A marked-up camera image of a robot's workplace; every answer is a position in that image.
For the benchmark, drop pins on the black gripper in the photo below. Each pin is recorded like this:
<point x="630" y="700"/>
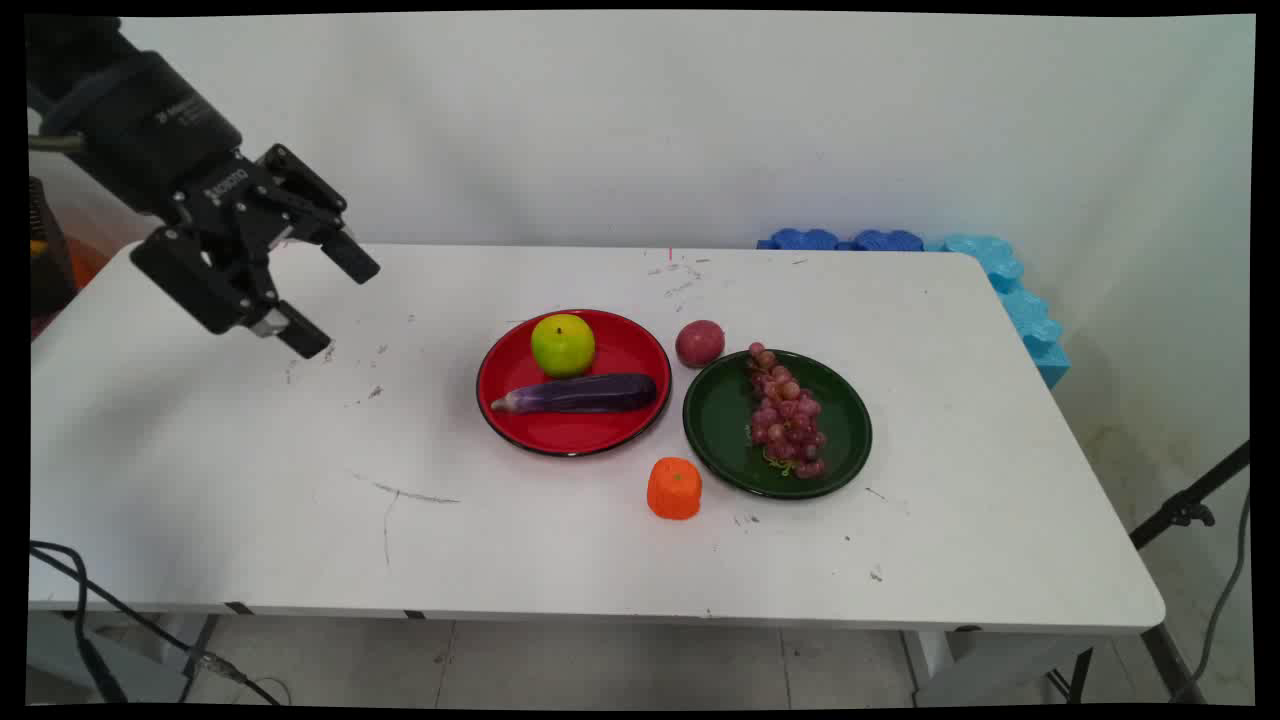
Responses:
<point x="150" y="120"/>

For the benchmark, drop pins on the purple eggplant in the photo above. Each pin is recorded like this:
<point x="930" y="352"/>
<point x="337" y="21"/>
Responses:
<point x="585" y="393"/>

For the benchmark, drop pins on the black box behind table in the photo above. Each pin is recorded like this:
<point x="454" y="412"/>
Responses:
<point x="45" y="260"/>

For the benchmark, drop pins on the green apple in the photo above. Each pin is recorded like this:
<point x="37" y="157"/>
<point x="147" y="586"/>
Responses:
<point x="562" y="345"/>

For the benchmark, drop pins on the red round plate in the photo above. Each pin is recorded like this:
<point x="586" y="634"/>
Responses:
<point x="610" y="420"/>

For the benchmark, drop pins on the dark red round fruit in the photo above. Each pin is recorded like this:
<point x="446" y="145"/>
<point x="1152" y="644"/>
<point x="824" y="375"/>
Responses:
<point x="699" y="343"/>

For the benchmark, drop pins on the orange fruit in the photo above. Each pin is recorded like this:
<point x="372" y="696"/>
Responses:
<point x="674" y="490"/>

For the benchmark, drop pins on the dark green round plate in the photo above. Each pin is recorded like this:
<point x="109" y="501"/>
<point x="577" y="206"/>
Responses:
<point x="725" y="420"/>

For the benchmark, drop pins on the dark blue foam block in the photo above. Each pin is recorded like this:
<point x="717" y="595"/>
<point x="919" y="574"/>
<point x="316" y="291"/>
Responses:
<point x="888" y="240"/>
<point x="803" y="239"/>

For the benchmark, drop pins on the red grape bunch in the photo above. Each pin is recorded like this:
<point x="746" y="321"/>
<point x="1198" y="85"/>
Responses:
<point x="788" y="415"/>

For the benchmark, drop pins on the light blue foam block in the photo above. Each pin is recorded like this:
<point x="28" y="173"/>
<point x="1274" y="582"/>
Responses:
<point x="1030" y="325"/>

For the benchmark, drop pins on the black table leg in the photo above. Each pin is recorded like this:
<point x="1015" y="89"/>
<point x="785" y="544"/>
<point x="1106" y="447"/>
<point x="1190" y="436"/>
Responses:
<point x="1078" y="675"/>

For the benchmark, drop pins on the black tripod stand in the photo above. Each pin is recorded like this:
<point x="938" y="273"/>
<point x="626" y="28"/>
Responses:
<point x="1185" y="512"/>

